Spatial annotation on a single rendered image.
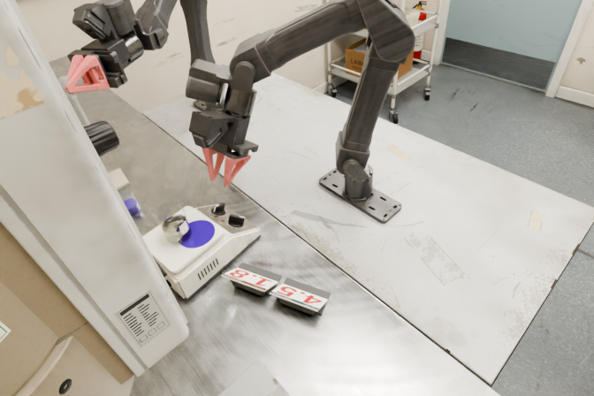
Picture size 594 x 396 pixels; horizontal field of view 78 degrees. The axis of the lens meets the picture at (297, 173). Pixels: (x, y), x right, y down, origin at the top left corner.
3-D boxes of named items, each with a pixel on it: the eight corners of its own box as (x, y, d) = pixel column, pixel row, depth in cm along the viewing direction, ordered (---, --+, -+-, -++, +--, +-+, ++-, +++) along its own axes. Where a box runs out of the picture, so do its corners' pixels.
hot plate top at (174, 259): (189, 206, 77) (188, 203, 76) (227, 233, 70) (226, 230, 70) (138, 243, 70) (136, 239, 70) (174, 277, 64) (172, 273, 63)
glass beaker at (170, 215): (197, 225, 72) (186, 195, 66) (190, 247, 68) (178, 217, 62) (167, 226, 72) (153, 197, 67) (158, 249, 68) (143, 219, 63)
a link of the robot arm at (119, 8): (118, 5, 71) (153, -13, 79) (81, 5, 73) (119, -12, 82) (140, 63, 78) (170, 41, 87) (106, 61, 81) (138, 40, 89)
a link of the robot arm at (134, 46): (118, 37, 74) (139, 25, 79) (95, 36, 76) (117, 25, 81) (132, 70, 79) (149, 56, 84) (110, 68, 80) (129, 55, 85)
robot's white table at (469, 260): (277, 217, 207) (252, 63, 149) (491, 381, 135) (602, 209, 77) (204, 269, 183) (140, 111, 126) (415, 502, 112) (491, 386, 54)
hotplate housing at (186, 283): (224, 210, 86) (216, 185, 81) (263, 237, 79) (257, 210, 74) (139, 275, 74) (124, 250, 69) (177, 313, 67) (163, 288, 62)
